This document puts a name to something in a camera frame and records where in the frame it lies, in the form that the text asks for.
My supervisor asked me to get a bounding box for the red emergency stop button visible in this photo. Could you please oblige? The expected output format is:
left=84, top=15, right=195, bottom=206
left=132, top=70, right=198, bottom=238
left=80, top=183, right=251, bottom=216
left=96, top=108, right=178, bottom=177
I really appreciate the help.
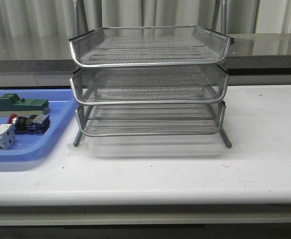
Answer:
left=7, top=114, right=50, bottom=134

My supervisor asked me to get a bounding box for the blue plastic tray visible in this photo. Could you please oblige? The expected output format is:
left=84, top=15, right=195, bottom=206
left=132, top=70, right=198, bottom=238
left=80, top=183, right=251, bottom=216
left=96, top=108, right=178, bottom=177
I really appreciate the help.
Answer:
left=0, top=89, right=78, bottom=163

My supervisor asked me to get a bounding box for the grey stone counter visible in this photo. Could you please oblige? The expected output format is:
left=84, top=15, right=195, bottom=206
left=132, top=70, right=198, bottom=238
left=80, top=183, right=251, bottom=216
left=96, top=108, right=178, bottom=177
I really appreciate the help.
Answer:
left=0, top=33, right=291, bottom=75

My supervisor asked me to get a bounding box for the green electrical terminal block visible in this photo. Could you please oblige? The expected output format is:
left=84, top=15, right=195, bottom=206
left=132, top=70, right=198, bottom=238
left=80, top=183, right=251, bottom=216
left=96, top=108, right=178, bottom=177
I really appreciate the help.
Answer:
left=0, top=93, right=49, bottom=117

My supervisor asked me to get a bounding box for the white circuit breaker module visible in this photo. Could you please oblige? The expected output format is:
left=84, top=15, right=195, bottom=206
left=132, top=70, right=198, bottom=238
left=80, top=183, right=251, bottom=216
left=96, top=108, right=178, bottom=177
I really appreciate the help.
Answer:
left=0, top=124, right=15, bottom=150

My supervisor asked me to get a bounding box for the white grey curtain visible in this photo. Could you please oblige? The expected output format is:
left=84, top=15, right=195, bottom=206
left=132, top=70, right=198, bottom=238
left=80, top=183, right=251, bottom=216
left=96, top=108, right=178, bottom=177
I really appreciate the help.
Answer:
left=0, top=0, right=291, bottom=38

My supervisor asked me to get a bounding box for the silver wire rack frame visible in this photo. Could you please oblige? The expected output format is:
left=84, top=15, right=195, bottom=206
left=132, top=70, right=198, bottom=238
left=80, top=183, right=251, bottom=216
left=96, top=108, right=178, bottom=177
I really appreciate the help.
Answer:
left=73, top=0, right=235, bottom=148

